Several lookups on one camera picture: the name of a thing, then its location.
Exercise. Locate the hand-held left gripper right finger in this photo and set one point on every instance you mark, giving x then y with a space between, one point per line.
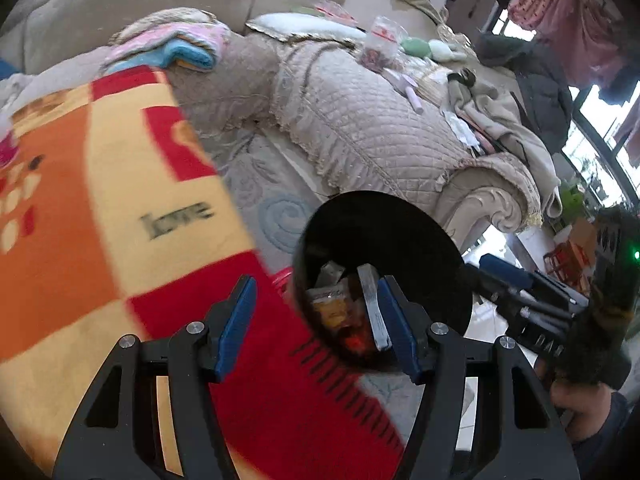
397 330

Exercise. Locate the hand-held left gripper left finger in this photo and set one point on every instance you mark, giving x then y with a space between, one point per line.
235 325

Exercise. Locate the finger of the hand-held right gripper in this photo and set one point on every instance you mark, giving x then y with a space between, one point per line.
530 312
505 270

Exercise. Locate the black round bin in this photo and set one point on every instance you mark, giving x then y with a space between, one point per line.
390 230

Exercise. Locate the person's right forearm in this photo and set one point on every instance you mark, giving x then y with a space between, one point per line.
610 440

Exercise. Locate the person's right hand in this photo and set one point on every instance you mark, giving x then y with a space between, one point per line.
570 402

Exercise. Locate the red stool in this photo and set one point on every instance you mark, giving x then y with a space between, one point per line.
567 262

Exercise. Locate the orange snack wrapper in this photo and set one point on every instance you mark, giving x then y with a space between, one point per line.
335 310

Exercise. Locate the green potted plant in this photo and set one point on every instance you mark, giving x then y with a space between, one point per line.
572 200

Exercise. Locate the grey patterned rug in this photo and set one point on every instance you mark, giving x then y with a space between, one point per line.
270 200

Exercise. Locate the white tissue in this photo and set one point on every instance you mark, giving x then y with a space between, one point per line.
462 130

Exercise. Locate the beige garment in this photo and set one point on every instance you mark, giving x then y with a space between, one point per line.
505 120

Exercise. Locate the orange and red printed blanket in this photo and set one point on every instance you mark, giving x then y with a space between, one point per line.
100 210

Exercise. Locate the dark jacket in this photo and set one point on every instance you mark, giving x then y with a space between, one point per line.
535 80

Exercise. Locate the quilted beige sofa cover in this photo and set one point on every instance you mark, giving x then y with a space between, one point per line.
360 125

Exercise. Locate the lavender brush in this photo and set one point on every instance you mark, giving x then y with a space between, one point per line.
407 87

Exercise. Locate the white plush pillow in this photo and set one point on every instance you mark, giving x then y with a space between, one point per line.
447 51

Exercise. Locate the green plush pillow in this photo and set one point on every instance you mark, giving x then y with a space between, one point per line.
417 47

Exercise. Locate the clear plastic bag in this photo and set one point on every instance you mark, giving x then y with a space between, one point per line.
382 42

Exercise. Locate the pink hanging garment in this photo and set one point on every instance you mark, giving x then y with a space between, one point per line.
565 15

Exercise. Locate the cardboard box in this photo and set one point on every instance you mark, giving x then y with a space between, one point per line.
470 0

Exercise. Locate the blue folded towel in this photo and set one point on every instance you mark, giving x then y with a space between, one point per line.
185 55

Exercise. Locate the pink folded towel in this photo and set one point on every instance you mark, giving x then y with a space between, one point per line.
170 30

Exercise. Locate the white cushion with gold trim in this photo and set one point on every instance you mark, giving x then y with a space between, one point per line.
300 25

